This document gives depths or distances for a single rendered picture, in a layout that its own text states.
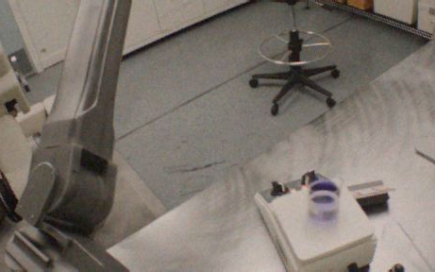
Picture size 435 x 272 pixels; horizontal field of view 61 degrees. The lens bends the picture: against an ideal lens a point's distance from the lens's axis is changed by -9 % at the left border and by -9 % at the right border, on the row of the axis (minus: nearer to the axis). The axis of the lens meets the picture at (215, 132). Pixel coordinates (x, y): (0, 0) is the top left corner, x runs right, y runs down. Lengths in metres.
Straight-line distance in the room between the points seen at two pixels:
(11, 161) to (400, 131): 1.01
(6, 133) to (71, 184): 0.85
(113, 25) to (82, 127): 0.13
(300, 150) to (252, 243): 0.24
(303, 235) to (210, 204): 0.23
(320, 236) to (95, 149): 0.33
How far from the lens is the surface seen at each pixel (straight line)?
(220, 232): 0.70
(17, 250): 0.39
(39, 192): 0.37
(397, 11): 2.90
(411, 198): 0.75
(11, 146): 1.20
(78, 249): 0.35
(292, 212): 0.60
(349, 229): 0.58
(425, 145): 0.85
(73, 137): 0.37
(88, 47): 0.43
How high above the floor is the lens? 1.30
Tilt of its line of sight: 38 degrees down
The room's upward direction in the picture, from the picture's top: 12 degrees counter-clockwise
